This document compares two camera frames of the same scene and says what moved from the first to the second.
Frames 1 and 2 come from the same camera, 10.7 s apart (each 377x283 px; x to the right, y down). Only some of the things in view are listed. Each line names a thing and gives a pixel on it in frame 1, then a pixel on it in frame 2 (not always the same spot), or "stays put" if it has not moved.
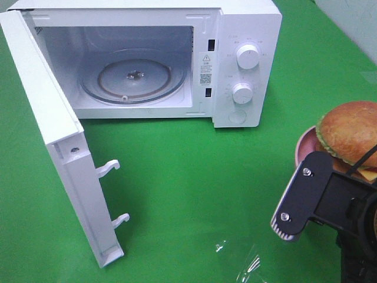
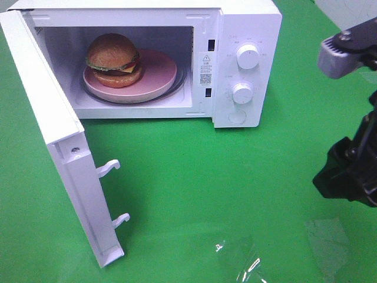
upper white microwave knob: (248, 56) stays put
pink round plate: (307, 143) → (158, 72)
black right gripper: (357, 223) → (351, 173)
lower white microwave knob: (242, 93) stays put
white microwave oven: (218, 59) stays put
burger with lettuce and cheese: (349, 131) → (115, 61)
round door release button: (237, 117) stays put
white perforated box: (58, 121) stays put
